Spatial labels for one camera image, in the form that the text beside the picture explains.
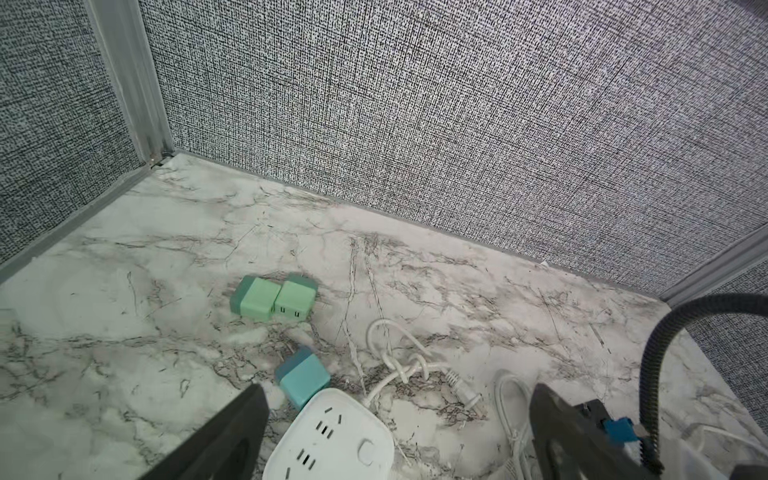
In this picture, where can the white square power strip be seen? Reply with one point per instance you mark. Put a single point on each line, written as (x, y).
(333, 437)

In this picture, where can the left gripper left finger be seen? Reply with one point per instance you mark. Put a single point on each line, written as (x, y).
(226, 447)

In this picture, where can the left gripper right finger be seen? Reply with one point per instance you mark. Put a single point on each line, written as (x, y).
(568, 446)

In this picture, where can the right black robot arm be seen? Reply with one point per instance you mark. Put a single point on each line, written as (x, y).
(690, 424)

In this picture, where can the teal plug cube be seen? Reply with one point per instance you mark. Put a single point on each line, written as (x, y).
(301, 376)

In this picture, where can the green plug cube far-left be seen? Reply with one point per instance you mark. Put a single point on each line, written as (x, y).
(254, 298)

